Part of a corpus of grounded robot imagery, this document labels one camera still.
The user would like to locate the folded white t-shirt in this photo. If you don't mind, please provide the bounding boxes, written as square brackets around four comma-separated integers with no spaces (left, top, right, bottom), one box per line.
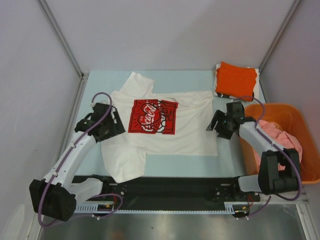
[212,62,261,103]

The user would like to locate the aluminium frame rail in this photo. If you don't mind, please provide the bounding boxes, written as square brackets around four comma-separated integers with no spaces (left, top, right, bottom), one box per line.
[34,72,91,205]

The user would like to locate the corner frame post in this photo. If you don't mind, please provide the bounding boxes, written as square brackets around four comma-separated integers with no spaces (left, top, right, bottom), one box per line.
[259,0,303,73]
[37,0,85,78]

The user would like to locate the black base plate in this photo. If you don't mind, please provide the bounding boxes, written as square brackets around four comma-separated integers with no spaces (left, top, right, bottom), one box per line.
[86,176,261,211]

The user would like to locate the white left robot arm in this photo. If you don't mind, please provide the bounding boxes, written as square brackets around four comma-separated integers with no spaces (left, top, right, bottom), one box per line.
[29,103,125,222]

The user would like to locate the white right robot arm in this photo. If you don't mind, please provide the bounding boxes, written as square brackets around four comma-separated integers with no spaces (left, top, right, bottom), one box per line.
[206,101,302,201]

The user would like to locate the white t-shirt red graphic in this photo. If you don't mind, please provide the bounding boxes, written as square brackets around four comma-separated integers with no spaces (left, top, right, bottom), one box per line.
[101,72,218,183]

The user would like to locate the left corner frame post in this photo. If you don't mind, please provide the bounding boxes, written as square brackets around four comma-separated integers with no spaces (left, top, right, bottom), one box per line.
[37,0,85,78]

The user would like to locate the orange plastic bin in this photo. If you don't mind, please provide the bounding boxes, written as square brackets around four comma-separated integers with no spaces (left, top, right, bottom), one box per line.
[239,103,320,185]

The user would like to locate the white slotted cable duct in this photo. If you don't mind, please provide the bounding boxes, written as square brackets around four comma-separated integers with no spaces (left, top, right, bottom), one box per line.
[74,202,249,215]

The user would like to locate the pink t-shirt in bin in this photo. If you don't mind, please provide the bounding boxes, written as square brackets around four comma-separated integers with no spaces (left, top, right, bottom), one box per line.
[258,119,303,163]

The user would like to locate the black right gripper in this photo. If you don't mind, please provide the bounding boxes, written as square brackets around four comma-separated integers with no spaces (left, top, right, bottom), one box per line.
[205,109,233,140]

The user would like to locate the right corner frame post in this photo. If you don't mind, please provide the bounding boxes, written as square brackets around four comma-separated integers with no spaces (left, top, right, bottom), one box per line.
[259,0,303,73]

